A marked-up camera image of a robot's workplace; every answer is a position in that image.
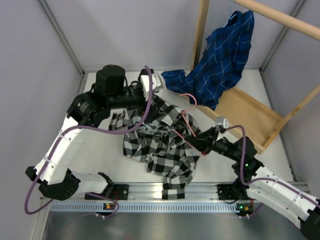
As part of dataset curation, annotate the wooden clothes rack frame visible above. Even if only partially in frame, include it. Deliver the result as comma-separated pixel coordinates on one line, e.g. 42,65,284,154
196,0,320,154

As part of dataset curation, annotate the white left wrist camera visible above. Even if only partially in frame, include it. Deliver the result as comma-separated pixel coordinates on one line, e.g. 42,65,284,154
138,68,164,100

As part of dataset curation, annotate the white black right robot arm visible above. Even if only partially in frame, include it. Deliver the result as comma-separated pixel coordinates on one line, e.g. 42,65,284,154
185,126,320,240

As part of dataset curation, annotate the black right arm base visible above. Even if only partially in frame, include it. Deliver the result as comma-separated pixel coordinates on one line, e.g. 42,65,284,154
217,183,254,204

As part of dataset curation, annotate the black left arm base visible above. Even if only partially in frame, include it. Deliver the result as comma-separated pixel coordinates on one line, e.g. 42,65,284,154
84,183,129,201

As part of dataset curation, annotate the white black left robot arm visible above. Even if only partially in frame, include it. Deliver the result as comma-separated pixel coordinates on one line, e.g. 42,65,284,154
25,64,153,201

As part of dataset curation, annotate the black white checkered shirt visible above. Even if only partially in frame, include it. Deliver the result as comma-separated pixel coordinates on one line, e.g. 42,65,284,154
122,95,201,200

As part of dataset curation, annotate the slotted grey cable duct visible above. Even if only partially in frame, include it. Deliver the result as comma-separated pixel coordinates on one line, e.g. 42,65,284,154
50,202,253,214

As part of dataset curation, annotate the aluminium mounting rail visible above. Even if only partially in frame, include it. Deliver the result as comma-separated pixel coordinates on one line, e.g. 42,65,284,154
127,182,220,201

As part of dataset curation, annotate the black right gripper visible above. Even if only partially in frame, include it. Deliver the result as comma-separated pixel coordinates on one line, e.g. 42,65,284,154
184,126,240,162

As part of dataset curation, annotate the blue plaid shirt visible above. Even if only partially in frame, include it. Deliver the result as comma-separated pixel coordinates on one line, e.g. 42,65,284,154
161,10,255,110

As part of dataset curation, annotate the light blue hanger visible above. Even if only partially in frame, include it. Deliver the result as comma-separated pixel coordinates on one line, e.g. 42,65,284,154
224,0,237,27

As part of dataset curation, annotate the pink wire hanger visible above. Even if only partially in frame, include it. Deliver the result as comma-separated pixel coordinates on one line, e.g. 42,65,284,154
174,93,204,157

